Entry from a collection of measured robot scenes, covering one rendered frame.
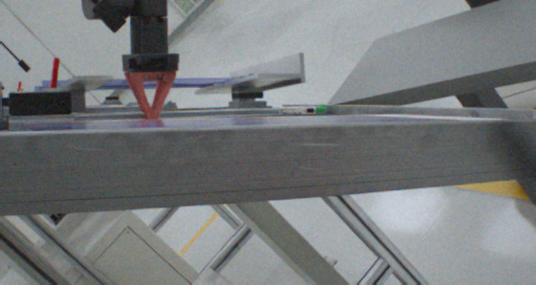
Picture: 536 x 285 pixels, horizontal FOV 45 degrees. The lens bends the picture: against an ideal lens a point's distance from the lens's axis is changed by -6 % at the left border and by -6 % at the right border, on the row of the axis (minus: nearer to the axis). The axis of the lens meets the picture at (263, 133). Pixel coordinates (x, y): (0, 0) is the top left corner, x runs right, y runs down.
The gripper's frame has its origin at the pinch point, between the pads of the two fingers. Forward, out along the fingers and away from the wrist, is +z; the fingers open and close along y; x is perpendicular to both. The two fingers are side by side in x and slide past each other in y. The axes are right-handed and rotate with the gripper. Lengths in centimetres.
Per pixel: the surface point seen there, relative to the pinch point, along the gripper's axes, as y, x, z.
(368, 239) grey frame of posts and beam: -17, 50, 31
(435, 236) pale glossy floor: -50, 95, 46
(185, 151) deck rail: 49, -10, -2
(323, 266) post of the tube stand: -35, 49, 42
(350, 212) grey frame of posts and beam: -18, 46, 25
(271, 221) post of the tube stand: -36, 36, 30
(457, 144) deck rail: 50, 17, -1
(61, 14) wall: -764, 85, -47
